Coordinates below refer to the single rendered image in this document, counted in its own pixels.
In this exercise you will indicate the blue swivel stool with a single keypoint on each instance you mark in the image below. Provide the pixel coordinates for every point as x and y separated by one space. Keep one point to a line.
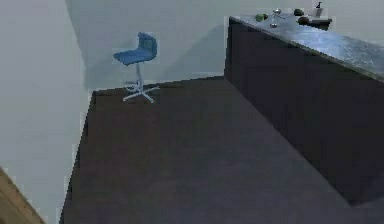
137 55

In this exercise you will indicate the dark kitchen counter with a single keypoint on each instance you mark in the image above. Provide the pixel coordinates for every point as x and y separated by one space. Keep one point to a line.
300 96

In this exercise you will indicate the green apple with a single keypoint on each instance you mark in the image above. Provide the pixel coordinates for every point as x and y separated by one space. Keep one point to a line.
259 17

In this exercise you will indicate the clear stemmed glass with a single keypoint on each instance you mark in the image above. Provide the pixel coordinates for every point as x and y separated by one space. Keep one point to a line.
275 18

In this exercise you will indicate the dark round fruit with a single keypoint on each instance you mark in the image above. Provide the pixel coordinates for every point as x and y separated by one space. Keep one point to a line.
303 20
298 12

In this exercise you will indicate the black flat tray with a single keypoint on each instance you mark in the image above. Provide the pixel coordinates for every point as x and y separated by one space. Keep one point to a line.
320 22

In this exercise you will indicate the grey soap dispenser bottle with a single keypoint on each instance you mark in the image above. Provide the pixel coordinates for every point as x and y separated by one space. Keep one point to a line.
318 11

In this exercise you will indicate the brown wooden furniture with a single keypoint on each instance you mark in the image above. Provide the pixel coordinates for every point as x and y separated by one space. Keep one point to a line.
15 203

